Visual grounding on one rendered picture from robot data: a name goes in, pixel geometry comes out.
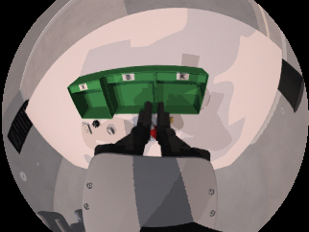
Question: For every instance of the black die with white pips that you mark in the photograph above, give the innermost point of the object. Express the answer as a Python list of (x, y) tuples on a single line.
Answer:
[(95, 123)]

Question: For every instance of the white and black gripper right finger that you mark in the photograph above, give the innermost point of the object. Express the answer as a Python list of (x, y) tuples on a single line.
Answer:
[(166, 137)]

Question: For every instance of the green compartment tray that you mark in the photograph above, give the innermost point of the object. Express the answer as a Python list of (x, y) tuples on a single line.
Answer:
[(175, 87)]

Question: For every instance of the white domino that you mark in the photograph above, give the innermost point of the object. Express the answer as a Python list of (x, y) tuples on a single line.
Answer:
[(86, 128)]

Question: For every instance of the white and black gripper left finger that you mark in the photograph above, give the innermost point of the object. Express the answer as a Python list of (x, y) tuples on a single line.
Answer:
[(134, 143)]

